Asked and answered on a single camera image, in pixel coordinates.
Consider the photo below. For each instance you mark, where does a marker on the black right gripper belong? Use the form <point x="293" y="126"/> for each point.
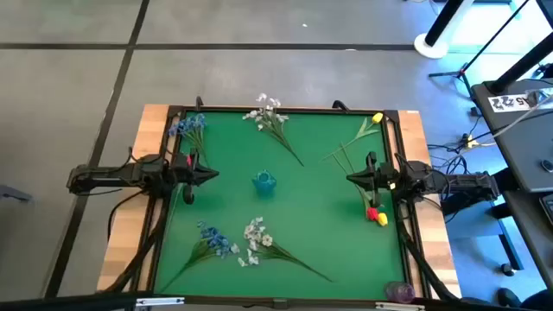
<point x="384" y="179"/>

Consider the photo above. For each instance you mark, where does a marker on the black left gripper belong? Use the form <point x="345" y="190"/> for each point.
<point x="186" y="175"/>

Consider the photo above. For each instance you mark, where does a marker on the yellow artificial tulip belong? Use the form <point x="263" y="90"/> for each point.
<point x="383" y="219"/>
<point x="377" y="117"/>

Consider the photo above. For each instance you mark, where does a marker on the blue artificial flower bunch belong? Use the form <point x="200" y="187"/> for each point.
<point x="216" y="242"/>
<point x="190" y="125"/>

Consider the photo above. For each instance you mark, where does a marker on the white artificial flower bunch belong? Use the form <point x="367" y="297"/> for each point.
<point x="270" y="121"/>
<point x="257" y="235"/>

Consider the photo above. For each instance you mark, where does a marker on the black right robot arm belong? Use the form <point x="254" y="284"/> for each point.
<point x="458" y="185"/>

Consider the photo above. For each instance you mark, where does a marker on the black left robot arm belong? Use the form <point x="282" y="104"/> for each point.
<point x="129" y="175"/>

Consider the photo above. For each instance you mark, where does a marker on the teal glass vase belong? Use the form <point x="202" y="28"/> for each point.
<point x="264" y="183"/>

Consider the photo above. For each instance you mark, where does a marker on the green table mat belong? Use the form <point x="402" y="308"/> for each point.
<point x="311" y="242"/>

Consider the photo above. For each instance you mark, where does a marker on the yellow plug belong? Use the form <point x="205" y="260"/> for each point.
<point x="470" y="141"/>

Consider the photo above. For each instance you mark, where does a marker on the purple flower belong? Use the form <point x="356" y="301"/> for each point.
<point x="399" y="293"/>

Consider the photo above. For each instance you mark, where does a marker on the thin black tripod stand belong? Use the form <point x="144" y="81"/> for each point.
<point x="464" y="71"/>

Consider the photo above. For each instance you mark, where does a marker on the white printed paper tag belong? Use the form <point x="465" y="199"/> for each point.
<point x="505" y="103"/>

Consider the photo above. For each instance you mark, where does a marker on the black desk foot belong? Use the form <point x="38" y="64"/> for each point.
<point x="510" y="246"/>

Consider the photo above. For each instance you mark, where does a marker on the black chair caster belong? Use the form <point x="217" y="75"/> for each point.
<point x="507" y="270"/>
<point x="507" y="298"/>

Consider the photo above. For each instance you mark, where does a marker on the dark grey side desk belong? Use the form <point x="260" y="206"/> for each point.
<point x="531" y="233"/>

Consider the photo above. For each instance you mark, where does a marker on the black computer mouse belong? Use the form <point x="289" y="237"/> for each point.
<point x="547" y="165"/>

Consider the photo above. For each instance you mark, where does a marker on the black keyboard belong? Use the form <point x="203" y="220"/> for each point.
<point x="548" y="209"/>

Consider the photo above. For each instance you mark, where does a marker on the grey chair leg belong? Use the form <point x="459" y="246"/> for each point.
<point x="15" y="194"/>

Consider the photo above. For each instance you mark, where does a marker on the thick black diagonal bar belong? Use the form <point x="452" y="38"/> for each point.
<point x="523" y="65"/>

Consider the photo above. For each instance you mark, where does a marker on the black frame clamp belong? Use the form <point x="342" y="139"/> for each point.
<point x="341" y="105"/>
<point x="199" y="103"/>

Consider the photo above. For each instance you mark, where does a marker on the black table frame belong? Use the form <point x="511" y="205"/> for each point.
<point x="302" y="109"/>

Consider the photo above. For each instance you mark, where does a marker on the aluminium bracket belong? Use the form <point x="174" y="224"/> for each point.
<point x="399" y="306"/>
<point x="160" y="301"/>

